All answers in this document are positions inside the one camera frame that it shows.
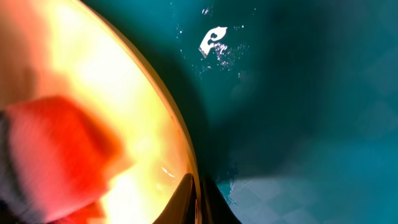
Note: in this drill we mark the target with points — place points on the green and orange sponge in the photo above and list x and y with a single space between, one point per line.
56 162

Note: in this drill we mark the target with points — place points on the yellow-green plate with sauce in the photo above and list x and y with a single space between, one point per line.
64 48

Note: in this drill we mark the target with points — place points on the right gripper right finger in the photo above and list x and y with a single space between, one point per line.
214 208

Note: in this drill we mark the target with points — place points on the teal plastic serving tray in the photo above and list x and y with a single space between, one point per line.
291 104

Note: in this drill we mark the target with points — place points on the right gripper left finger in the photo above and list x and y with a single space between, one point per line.
181 208

